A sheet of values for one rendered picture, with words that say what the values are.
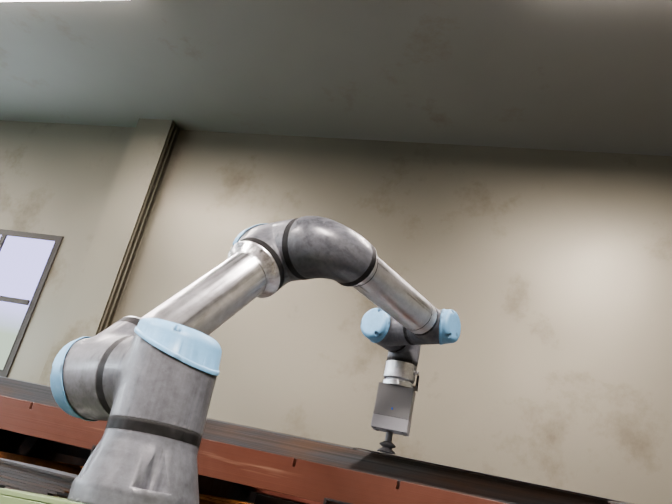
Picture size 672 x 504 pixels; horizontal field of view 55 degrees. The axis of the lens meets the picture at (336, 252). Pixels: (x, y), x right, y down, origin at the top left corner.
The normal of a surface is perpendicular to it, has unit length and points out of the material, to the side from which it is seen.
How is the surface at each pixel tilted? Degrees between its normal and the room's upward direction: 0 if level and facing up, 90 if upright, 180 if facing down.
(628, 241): 90
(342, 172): 90
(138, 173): 90
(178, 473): 69
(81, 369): 94
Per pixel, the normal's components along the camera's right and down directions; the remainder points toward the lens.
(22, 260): -0.23, -0.40
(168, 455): 0.61, -0.50
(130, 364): -0.57, -0.43
